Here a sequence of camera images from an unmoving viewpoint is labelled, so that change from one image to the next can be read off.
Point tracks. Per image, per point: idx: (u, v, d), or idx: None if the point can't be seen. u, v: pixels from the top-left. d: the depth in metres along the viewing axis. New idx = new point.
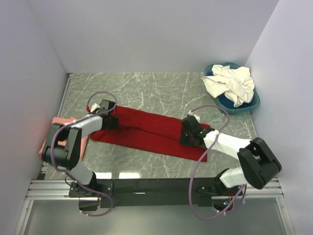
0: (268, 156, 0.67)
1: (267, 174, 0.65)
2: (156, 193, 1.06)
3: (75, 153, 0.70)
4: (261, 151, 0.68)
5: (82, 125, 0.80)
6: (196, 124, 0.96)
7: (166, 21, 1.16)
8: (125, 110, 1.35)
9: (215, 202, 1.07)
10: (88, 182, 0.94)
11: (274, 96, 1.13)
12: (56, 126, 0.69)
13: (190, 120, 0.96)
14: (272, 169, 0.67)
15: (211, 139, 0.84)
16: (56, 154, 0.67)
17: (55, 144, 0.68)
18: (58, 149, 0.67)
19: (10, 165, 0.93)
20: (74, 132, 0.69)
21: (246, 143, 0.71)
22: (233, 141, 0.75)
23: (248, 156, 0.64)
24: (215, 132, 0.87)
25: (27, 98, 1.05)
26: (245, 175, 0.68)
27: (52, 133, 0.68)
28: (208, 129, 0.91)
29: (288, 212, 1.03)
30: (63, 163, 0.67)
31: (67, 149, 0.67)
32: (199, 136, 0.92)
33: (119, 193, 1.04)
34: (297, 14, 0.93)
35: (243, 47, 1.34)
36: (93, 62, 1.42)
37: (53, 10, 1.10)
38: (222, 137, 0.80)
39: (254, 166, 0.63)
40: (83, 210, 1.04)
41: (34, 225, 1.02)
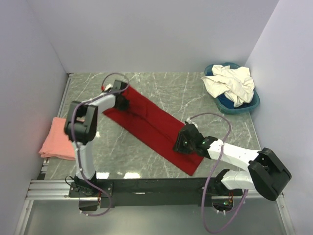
0: (278, 166, 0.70)
1: (279, 185, 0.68)
2: (156, 193, 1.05)
3: (92, 129, 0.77)
4: (270, 161, 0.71)
5: (99, 104, 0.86)
6: (197, 133, 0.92)
7: (166, 21, 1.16)
8: (137, 96, 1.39)
9: (215, 202, 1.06)
10: (91, 176, 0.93)
11: (274, 96, 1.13)
12: (75, 103, 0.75)
13: (191, 129, 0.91)
14: (282, 179, 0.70)
15: (216, 150, 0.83)
16: (76, 129, 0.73)
17: (75, 120, 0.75)
18: (78, 124, 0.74)
19: (10, 165, 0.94)
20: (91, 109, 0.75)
21: (255, 154, 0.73)
22: (240, 152, 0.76)
23: (261, 172, 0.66)
24: (219, 142, 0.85)
25: (27, 98, 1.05)
26: (257, 187, 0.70)
27: (72, 109, 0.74)
28: (211, 138, 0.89)
29: (288, 212, 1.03)
30: (82, 137, 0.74)
31: (86, 124, 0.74)
32: (202, 146, 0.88)
33: (119, 192, 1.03)
34: (297, 14, 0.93)
35: (243, 47, 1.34)
36: (93, 62, 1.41)
37: (53, 10, 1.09)
38: (227, 148, 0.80)
39: (268, 181, 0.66)
40: (83, 209, 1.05)
41: (34, 225, 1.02)
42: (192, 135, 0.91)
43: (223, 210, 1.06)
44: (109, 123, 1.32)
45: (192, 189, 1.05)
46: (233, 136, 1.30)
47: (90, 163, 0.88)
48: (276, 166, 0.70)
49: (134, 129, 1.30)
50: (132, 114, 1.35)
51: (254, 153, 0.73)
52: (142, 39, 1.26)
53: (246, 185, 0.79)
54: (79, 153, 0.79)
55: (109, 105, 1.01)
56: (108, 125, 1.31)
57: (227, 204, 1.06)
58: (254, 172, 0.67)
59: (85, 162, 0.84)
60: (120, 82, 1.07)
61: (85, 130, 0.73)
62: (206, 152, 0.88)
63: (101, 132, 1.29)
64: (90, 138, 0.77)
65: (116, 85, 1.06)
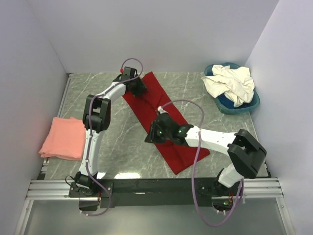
0: (255, 146, 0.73)
1: (257, 163, 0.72)
2: (156, 193, 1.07)
3: (107, 119, 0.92)
4: (247, 141, 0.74)
5: (110, 96, 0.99)
6: (172, 122, 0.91)
7: (166, 22, 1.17)
8: (154, 84, 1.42)
9: (215, 202, 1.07)
10: (94, 173, 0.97)
11: (274, 96, 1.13)
12: (90, 97, 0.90)
13: (166, 119, 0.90)
14: (259, 157, 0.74)
15: (194, 138, 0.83)
16: (93, 120, 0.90)
17: (92, 112, 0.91)
18: (94, 116, 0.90)
19: (10, 165, 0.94)
20: (104, 103, 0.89)
21: (232, 138, 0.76)
22: (218, 137, 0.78)
23: (240, 153, 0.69)
24: (195, 129, 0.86)
25: (27, 98, 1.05)
26: (237, 169, 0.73)
27: (88, 104, 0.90)
28: (187, 126, 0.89)
29: (288, 212, 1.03)
30: (98, 127, 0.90)
31: (101, 116, 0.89)
32: (179, 135, 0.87)
33: (119, 192, 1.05)
34: (297, 15, 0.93)
35: (243, 47, 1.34)
36: (94, 62, 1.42)
37: (53, 10, 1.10)
38: (205, 135, 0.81)
39: (247, 161, 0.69)
40: (83, 210, 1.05)
41: (34, 225, 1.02)
42: (167, 124, 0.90)
43: (223, 210, 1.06)
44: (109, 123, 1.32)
45: (192, 189, 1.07)
46: None
47: (96, 154, 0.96)
48: (253, 145, 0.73)
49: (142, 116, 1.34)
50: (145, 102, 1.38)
51: (231, 137, 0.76)
52: (142, 39, 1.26)
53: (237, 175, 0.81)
54: (91, 141, 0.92)
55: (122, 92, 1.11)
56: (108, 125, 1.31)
57: (227, 204, 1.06)
58: (234, 154, 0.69)
59: (93, 152, 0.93)
60: (129, 68, 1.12)
61: (100, 121, 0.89)
62: (183, 140, 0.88)
63: None
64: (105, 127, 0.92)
65: (125, 72, 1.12)
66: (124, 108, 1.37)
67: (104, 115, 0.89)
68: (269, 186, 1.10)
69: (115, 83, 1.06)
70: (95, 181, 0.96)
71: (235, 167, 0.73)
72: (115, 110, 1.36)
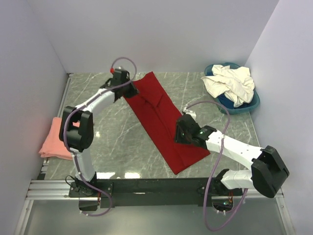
0: (279, 166, 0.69)
1: (277, 183, 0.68)
2: (156, 193, 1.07)
3: (87, 135, 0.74)
4: (272, 159, 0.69)
5: (93, 107, 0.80)
6: (193, 123, 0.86)
7: (166, 22, 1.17)
8: (155, 83, 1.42)
9: (215, 202, 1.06)
10: (90, 178, 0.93)
11: (274, 95, 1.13)
12: (69, 109, 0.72)
13: (187, 120, 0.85)
14: (282, 177, 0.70)
15: (216, 144, 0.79)
16: (70, 137, 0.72)
17: (70, 127, 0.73)
18: (73, 131, 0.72)
19: (10, 165, 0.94)
20: (84, 117, 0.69)
21: (257, 152, 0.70)
22: (242, 149, 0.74)
23: (265, 172, 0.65)
24: (218, 134, 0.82)
25: (27, 98, 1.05)
26: (256, 184, 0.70)
27: (65, 117, 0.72)
28: (209, 129, 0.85)
29: (288, 212, 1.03)
30: (77, 145, 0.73)
31: (80, 132, 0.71)
32: (200, 136, 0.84)
33: (118, 192, 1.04)
34: (297, 15, 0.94)
35: (243, 47, 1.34)
36: (94, 62, 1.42)
37: (53, 11, 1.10)
38: (229, 143, 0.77)
39: (269, 181, 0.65)
40: (83, 210, 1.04)
41: (34, 225, 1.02)
42: (188, 126, 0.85)
43: (223, 210, 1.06)
44: (109, 123, 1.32)
45: (192, 189, 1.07)
46: (233, 136, 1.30)
47: (88, 163, 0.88)
48: (278, 164, 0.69)
49: (142, 116, 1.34)
50: (145, 103, 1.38)
51: (257, 152, 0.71)
52: (142, 39, 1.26)
53: (245, 183, 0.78)
54: (76, 158, 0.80)
55: (110, 101, 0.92)
56: (108, 125, 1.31)
57: (227, 204, 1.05)
58: (257, 171, 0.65)
59: (83, 165, 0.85)
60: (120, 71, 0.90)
61: (79, 138, 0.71)
62: (202, 142, 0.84)
63: (101, 132, 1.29)
64: (86, 145, 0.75)
65: (115, 76, 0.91)
66: (124, 108, 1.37)
67: (83, 132, 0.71)
68: None
69: (101, 90, 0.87)
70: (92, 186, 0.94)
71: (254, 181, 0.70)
72: (115, 110, 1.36)
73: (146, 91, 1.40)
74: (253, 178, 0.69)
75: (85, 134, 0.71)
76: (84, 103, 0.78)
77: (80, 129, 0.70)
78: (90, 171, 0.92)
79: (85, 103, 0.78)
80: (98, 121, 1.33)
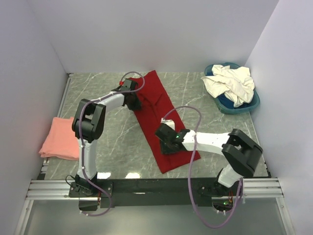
0: (249, 144, 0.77)
1: (252, 161, 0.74)
2: (156, 193, 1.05)
3: (99, 127, 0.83)
4: (241, 140, 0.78)
5: (105, 103, 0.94)
6: (169, 130, 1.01)
7: (166, 22, 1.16)
8: (157, 83, 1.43)
9: (215, 202, 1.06)
10: (90, 176, 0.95)
11: (274, 95, 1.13)
12: (84, 102, 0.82)
13: (164, 128, 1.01)
14: (256, 154, 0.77)
15: (191, 141, 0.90)
16: (83, 126, 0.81)
17: (83, 118, 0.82)
18: (86, 122, 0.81)
19: (10, 165, 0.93)
20: (98, 109, 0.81)
21: (226, 137, 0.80)
22: (212, 138, 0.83)
23: (234, 152, 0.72)
24: (191, 133, 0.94)
25: (27, 98, 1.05)
26: (234, 168, 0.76)
27: (80, 107, 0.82)
28: (183, 131, 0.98)
29: (288, 212, 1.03)
30: (89, 134, 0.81)
31: (93, 123, 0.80)
32: (177, 140, 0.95)
33: (118, 193, 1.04)
34: (297, 15, 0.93)
35: (244, 47, 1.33)
36: (94, 62, 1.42)
37: (53, 11, 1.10)
38: (200, 137, 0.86)
39: (242, 159, 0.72)
40: (83, 210, 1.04)
41: (34, 225, 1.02)
42: (164, 133, 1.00)
43: (222, 210, 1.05)
44: (109, 123, 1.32)
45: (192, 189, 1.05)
46: None
47: (92, 160, 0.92)
48: (247, 144, 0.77)
49: (136, 113, 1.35)
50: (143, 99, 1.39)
51: (225, 137, 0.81)
52: (142, 39, 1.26)
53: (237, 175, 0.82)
54: (84, 150, 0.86)
55: (119, 103, 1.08)
56: (108, 125, 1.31)
57: (227, 204, 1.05)
58: (228, 153, 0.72)
59: (88, 160, 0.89)
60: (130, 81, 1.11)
61: (92, 128, 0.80)
62: (181, 145, 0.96)
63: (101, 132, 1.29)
64: (96, 136, 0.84)
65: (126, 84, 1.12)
66: (124, 108, 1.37)
67: (97, 123, 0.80)
68: (269, 186, 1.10)
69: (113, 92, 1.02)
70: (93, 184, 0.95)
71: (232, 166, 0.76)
72: (115, 110, 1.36)
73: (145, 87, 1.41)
74: (230, 163, 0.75)
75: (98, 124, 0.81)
76: (99, 98, 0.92)
77: (95, 119, 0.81)
78: (92, 170, 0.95)
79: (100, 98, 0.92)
80: None
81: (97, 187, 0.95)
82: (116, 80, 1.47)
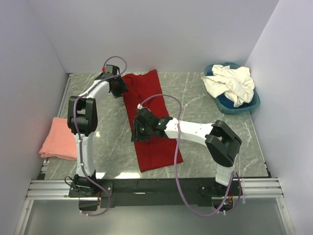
0: (231, 135, 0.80)
1: (232, 152, 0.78)
2: (156, 193, 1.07)
3: (93, 120, 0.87)
4: (223, 131, 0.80)
5: (94, 95, 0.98)
6: (151, 116, 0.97)
7: (166, 22, 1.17)
8: (158, 84, 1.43)
9: (215, 201, 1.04)
10: (91, 174, 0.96)
11: (274, 95, 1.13)
12: (73, 99, 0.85)
13: (145, 113, 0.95)
14: (235, 146, 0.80)
15: (174, 129, 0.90)
16: (79, 122, 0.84)
17: (77, 115, 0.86)
18: (80, 117, 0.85)
19: (10, 165, 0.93)
20: (89, 103, 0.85)
21: (209, 128, 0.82)
22: (196, 129, 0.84)
23: (217, 143, 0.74)
24: (174, 121, 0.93)
25: (26, 98, 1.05)
26: (215, 158, 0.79)
27: (72, 105, 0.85)
28: (166, 119, 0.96)
29: (288, 212, 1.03)
30: (86, 128, 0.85)
31: (87, 117, 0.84)
32: (159, 128, 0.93)
33: (118, 192, 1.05)
34: (297, 15, 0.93)
35: (243, 47, 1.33)
36: (93, 62, 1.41)
37: (53, 11, 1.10)
38: (184, 127, 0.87)
39: (223, 151, 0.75)
40: (83, 210, 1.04)
41: (34, 225, 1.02)
42: (146, 118, 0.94)
43: (223, 210, 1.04)
44: (109, 123, 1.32)
45: (192, 189, 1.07)
46: None
47: (90, 156, 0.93)
48: (228, 135, 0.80)
49: (129, 110, 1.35)
50: (138, 97, 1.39)
51: (209, 128, 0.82)
52: (142, 39, 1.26)
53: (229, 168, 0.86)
54: (81, 145, 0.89)
55: (105, 89, 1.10)
56: (108, 125, 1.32)
57: (227, 204, 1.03)
58: (211, 144, 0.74)
59: (86, 156, 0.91)
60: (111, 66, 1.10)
61: (88, 122, 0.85)
62: (163, 133, 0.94)
63: (101, 132, 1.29)
64: (92, 129, 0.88)
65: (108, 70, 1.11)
66: (124, 108, 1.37)
67: (91, 116, 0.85)
68: (269, 186, 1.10)
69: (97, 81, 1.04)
70: (94, 182, 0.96)
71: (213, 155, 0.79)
72: (115, 110, 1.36)
73: (142, 86, 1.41)
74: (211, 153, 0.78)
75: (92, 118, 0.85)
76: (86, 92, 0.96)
77: (88, 113, 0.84)
78: (91, 166, 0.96)
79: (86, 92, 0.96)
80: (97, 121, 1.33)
81: (97, 185, 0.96)
82: None
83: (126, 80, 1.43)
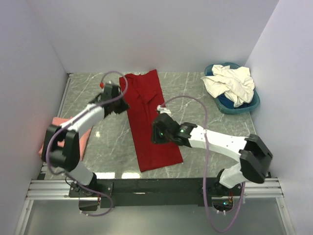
0: (264, 151, 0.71)
1: (265, 170, 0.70)
2: (156, 193, 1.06)
3: (73, 155, 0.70)
4: (256, 146, 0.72)
5: (79, 126, 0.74)
6: (171, 122, 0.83)
7: (166, 22, 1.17)
8: (158, 84, 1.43)
9: (215, 201, 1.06)
10: (87, 183, 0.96)
11: (274, 96, 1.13)
12: (52, 129, 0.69)
13: (165, 119, 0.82)
14: (268, 162, 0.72)
15: (200, 140, 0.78)
16: (54, 157, 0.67)
17: (54, 148, 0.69)
18: (56, 152, 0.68)
19: (10, 165, 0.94)
20: (69, 136, 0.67)
21: (243, 143, 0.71)
22: (227, 141, 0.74)
23: (252, 160, 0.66)
24: (200, 129, 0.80)
25: (27, 99, 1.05)
26: (246, 175, 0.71)
27: (49, 135, 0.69)
28: (189, 126, 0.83)
29: (288, 212, 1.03)
30: (62, 165, 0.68)
31: (64, 152, 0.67)
32: (181, 135, 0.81)
33: (118, 192, 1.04)
34: (297, 15, 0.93)
35: (243, 47, 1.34)
36: (94, 62, 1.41)
37: (53, 11, 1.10)
38: (212, 137, 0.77)
39: (258, 168, 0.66)
40: (83, 210, 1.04)
41: (34, 225, 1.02)
42: (167, 125, 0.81)
43: (223, 210, 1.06)
44: (109, 123, 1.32)
45: (192, 189, 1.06)
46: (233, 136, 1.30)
47: (82, 171, 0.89)
48: (261, 150, 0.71)
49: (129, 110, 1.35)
50: (138, 98, 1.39)
51: (242, 142, 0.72)
52: (142, 39, 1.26)
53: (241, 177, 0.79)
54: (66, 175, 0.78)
55: (99, 116, 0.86)
56: (108, 125, 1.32)
57: (227, 204, 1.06)
58: (245, 161, 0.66)
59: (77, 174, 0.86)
60: (111, 85, 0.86)
61: (64, 159, 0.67)
62: (185, 140, 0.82)
63: (101, 132, 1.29)
64: (72, 165, 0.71)
65: (106, 90, 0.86)
66: None
67: (69, 152, 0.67)
68: (269, 186, 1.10)
69: (90, 106, 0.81)
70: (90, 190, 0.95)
71: (244, 173, 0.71)
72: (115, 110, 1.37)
73: (142, 86, 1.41)
74: (243, 170, 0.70)
75: (71, 154, 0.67)
76: (71, 121, 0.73)
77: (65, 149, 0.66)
78: (86, 177, 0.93)
79: (71, 120, 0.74)
80: None
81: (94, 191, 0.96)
82: (116, 80, 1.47)
83: (126, 81, 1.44)
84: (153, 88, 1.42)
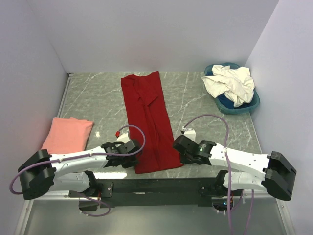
0: (287, 167, 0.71)
1: (290, 186, 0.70)
2: (156, 193, 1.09)
3: (37, 189, 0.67)
4: (279, 162, 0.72)
5: (69, 166, 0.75)
6: (189, 142, 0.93)
7: (166, 22, 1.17)
8: (159, 86, 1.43)
9: (215, 202, 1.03)
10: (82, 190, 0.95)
11: (274, 96, 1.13)
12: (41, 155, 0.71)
13: (183, 141, 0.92)
14: (292, 177, 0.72)
15: (220, 158, 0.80)
16: (23, 178, 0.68)
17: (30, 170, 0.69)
18: (29, 176, 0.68)
19: (11, 166, 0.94)
20: (44, 173, 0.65)
21: (266, 161, 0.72)
22: (250, 160, 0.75)
23: (279, 180, 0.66)
24: (220, 148, 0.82)
25: (27, 99, 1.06)
26: (270, 192, 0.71)
27: (35, 158, 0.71)
28: (207, 144, 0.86)
29: (288, 212, 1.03)
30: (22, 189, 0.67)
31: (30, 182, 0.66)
32: (201, 154, 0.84)
33: (118, 192, 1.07)
34: (297, 16, 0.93)
35: (243, 47, 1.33)
36: (93, 62, 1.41)
37: (52, 11, 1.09)
38: (233, 155, 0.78)
39: (284, 186, 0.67)
40: (83, 210, 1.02)
41: (34, 225, 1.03)
42: (185, 146, 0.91)
43: (223, 210, 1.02)
44: (109, 123, 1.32)
45: (192, 189, 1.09)
46: (233, 136, 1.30)
47: (74, 184, 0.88)
48: (285, 167, 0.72)
49: (130, 113, 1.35)
50: (139, 99, 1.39)
51: (265, 160, 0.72)
52: (142, 39, 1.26)
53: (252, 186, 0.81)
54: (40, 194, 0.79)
55: (99, 165, 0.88)
56: (108, 125, 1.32)
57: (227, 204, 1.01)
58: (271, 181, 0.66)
59: (68, 185, 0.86)
60: (134, 145, 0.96)
61: (27, 187, 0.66)
62: (205, 159, 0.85)
63: (101, 132, 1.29)
64: (33, 195, 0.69)
65: (127, 144, 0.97)
66: (125, 108, 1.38)
67: (33, 186, 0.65)
68: None
69: (93, 152, 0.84)
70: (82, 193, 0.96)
71: (268, 190, 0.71)
72: (115, 110, 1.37)
73: (142, 88, 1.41)
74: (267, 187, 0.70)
75: (33, 188, 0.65)
76: (60, 158, 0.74)
77: (34, 179, 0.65)
78: (80, 186, 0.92)
79: (61, 157, 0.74)
80: (97, 121, 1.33)
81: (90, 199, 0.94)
82: (115, 80, 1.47)
83: (126, 81, 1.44)
84: (153, 89, 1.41)
